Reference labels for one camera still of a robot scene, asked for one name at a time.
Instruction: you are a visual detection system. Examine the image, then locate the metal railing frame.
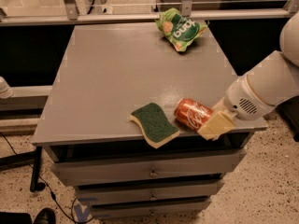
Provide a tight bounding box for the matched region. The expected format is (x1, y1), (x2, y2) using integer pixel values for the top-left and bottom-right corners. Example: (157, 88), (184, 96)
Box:
(0, 0), (299, 26)

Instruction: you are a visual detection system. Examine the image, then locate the black table leg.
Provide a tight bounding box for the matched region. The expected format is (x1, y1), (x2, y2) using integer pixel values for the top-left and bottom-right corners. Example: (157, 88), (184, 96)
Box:
(30, 147), (46, 192)

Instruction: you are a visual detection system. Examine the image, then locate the top grey drawer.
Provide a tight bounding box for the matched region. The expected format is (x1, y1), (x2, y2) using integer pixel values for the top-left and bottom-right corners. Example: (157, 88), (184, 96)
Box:
(52, 148), (246, 186)

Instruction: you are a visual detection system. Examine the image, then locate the grey drawer cabinet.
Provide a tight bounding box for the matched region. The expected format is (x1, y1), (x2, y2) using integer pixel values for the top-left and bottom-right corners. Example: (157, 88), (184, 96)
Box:
(31, 21), (268, 220)

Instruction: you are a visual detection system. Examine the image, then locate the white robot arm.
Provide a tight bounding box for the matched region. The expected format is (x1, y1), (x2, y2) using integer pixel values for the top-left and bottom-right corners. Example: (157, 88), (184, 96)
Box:
(198, 12), (299, 140)

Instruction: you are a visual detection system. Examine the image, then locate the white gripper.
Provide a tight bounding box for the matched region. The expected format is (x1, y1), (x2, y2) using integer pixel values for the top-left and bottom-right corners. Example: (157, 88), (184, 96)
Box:
(197, 75), (275, 140)

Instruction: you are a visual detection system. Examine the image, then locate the black shoe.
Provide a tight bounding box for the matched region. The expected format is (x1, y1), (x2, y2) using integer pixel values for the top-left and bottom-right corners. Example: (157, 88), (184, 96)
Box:
(33, 208), (56, 224)

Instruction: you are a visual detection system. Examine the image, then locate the bottom grey drawer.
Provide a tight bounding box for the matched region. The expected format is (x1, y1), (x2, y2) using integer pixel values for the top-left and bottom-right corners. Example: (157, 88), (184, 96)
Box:
(90, 197), (211, 219)

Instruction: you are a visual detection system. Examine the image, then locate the grey drawer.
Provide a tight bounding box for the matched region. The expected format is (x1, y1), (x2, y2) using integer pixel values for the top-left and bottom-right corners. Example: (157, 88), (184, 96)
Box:
(90, 197), (211, 219)
(76, 179), (224, 205)
(52, 148), (246, 186)

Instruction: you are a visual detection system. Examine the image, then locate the green yellow sponge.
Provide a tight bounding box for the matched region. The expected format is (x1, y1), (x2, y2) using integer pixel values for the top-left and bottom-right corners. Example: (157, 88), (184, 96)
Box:
(130, 103), (179, 148)

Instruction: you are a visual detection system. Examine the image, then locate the red coke can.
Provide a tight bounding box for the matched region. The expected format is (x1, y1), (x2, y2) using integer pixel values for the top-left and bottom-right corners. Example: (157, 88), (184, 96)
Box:
(174, 98), (213, 131)

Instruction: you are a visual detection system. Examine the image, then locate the green chip bag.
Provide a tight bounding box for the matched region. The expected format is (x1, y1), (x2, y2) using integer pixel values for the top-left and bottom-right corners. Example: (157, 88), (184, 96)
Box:
(155, 8), (208, 52)

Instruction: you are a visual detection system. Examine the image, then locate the middle grey drawer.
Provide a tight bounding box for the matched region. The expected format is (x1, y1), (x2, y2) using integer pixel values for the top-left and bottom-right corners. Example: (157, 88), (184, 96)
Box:
(76, 179), (224, 205)

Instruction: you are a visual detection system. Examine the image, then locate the black floor cable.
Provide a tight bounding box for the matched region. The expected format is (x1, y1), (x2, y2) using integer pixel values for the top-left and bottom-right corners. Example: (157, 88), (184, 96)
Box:
(0, 131), (94, 224)

